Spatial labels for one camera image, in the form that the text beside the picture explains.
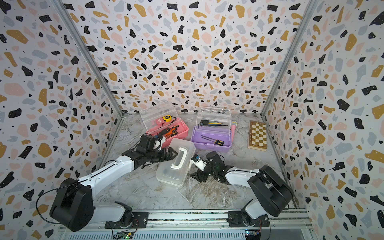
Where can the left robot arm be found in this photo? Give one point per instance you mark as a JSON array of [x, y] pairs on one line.
[[74, 206]]

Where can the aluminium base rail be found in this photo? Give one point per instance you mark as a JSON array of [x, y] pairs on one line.
[[293, 224]]

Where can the purple toolbox with clear lid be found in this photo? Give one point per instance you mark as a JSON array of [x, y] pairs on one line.
[[214, 123]]

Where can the orange black screwdriver pink box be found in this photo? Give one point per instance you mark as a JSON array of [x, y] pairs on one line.
[[169, 132]]

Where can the wooden chessboard box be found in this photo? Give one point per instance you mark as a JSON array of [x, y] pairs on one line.
[[257, 136]]

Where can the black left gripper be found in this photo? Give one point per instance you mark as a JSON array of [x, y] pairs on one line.
[[165, 155]]

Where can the aluminium corner post right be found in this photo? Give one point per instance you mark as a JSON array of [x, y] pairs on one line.
[[291, 52]]

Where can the yellow black screwdriver purple box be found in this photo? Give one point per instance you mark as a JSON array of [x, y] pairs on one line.
[[215, 141]]

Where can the aluminium corner post left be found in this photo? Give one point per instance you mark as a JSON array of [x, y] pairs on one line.
[[65, 16]]

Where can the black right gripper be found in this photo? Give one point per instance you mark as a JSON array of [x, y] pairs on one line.
[[198, 174]]

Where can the white clear toolbox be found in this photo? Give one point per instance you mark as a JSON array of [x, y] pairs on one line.
[[174, 172]]

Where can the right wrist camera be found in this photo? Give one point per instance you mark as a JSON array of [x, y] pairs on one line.
[[198, 162]]

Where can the pink toy microphone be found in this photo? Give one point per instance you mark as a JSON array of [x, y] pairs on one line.
[[233, 130]]

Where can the pink toolbox with clear lid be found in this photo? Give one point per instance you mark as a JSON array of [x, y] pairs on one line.
[[151, 114]]

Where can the yellow tape measure in pink box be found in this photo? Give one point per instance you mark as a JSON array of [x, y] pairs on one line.
[[167, 118]]

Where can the aluminium corner post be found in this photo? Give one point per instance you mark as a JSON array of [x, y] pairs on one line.
[[65, 16], [291, 52]]

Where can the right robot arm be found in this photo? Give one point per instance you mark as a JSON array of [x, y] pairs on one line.
[[272, 193]]

